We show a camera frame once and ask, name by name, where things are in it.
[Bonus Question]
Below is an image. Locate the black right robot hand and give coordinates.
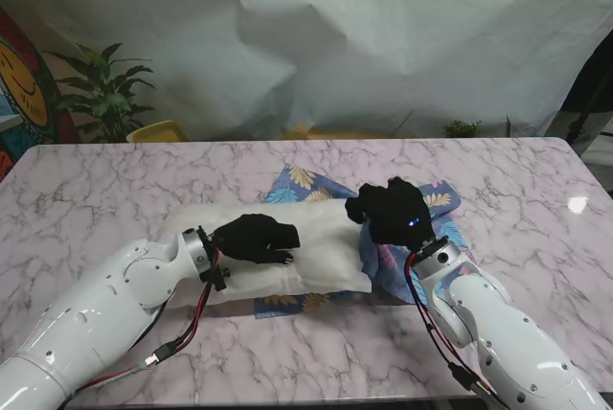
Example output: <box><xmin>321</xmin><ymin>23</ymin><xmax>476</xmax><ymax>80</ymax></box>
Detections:
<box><xmin>345</xmin><ymin>177</ymin><xmax>435</xmax><ymax>251</ymax></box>

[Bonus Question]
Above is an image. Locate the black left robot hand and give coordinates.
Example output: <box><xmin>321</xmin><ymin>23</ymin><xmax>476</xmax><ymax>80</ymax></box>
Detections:
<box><xmin>210</xmin><ymin>213</ymin><xmax>302</xmax><ymax>266</ymax></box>

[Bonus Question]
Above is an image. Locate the blue leaf-print pillowcase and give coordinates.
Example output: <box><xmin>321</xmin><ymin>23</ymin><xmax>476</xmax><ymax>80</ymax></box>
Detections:
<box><xmin>253</xmin><ymin>164</ymin><xmax>475</xmax><ymax>320</ymax></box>

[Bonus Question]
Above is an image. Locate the white pillow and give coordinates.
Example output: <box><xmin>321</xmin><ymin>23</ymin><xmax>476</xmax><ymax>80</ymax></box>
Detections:
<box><xmin>160</xmin><ymin>198</ymin><xmax>374</xmax><ymax>308</ymax></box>

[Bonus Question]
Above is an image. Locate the yellow wooden bench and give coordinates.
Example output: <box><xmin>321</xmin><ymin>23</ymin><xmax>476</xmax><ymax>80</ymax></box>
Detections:
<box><xmin>282</xmin><ymin>123</ymin><xmax>418</xmax><ymax>141</ymax></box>

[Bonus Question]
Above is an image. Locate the small green plant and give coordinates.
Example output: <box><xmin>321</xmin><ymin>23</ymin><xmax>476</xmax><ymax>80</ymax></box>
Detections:
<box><xmin>443</xmin><ymin>119</ymin><xmax>484</xmax><ymax>139</ymax></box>

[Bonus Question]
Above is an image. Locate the yellow plastic chair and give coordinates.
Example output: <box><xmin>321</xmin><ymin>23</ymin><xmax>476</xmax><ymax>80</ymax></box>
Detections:
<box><xmin>126</xmin><ymin>119</ymin><xmax>189</xmax><ymax>144</ymax></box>

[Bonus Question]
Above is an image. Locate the white backdrop sheet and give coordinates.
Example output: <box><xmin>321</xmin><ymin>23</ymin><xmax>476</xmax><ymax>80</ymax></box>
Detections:
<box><xmin>0</xmin><ymin>0</ymin><xmax>613</xmax><ymax>143</ymax></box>

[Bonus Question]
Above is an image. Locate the large green potted plant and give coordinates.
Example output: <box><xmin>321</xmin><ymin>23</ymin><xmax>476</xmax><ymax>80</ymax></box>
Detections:
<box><xmin>45</xmin><ymin>41</ymin><xmax>157</xmax><ymax>144</ymax></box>

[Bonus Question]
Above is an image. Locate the dark stand with equipment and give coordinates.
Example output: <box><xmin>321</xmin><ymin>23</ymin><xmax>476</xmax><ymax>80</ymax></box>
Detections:
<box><xmin>557</xmin><ymin>35</ymin><xmax>613</xmax><ymax>165</ymax></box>

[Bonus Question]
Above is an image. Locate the colourful smiley face board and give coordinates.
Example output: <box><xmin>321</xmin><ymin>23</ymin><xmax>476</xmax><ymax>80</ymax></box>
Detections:
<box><xmin>0</xmin><ymin>5</ymin><xmax>80</xmax><ymax>181</ymax></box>

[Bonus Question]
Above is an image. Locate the red black left arm cable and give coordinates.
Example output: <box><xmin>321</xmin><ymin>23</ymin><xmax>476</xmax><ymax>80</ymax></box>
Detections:
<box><xmin>71</xmin><ymin>256</ymin><xmax>231</xmax><ymax>395</ymax></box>

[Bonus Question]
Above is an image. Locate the red black arm cable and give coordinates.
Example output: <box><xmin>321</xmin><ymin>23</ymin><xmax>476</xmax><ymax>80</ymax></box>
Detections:
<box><xmin>404</xmin><ymin>256</ymin><xmax>509</xmax><ymax>410</ymax></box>
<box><xmin>71</xmin><ymin>256</ymin><xmax>231</xmax><ymax>395</ymax></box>

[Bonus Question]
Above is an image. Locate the red black right arm cable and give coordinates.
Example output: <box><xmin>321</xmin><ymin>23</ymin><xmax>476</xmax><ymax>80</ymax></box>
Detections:
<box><xmin>404</xmin><ymin>256</ymin><xmax>509</xmax><ymax>410</ymax></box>

